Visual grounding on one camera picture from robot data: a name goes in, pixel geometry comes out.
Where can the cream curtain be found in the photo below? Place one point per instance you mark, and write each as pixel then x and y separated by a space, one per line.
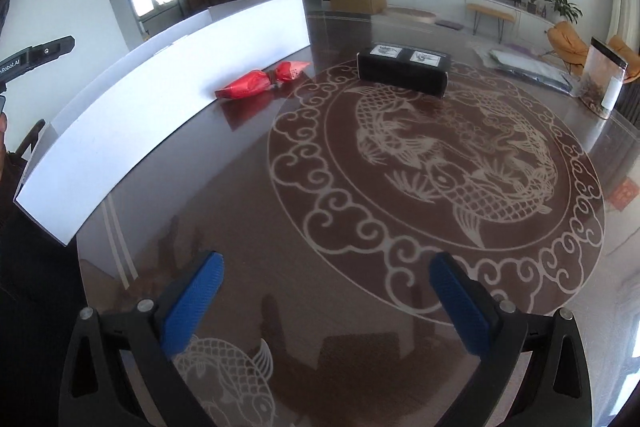
pixel 625 7

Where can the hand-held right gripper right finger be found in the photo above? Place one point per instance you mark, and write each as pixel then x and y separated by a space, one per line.
pixel 460 302

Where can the dark patterned wooden desktop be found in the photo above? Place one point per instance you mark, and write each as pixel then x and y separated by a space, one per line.
pixel 225 187

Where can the clear plastic container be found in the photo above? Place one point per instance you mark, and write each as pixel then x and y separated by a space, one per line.
pixel 600 79

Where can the orange lounge chair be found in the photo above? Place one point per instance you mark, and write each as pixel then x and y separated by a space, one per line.
pixel 567 39

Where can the large-leaf potted plant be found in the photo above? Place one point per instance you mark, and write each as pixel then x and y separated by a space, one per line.
pixel 562 4

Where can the red snack packet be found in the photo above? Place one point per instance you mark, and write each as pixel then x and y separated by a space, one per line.
pixel 250 84

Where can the orange bench with metal legs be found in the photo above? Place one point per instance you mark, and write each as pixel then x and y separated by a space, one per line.
pixel 490 12

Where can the person's dark clothing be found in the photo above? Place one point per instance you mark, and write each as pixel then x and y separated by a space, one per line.
pixel 30 307

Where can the cardboard box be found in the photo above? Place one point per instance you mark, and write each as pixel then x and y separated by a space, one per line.
pixel 357 3

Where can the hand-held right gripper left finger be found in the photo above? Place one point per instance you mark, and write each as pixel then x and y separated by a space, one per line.
pixel 195 302

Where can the oval floor rug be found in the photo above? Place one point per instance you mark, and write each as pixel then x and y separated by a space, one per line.
pixel 410 15

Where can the clear plastic bags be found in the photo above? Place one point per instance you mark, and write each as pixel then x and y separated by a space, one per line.
pixel 530 69

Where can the black rectangular box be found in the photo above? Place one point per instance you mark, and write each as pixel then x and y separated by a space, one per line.
pixel 400 72

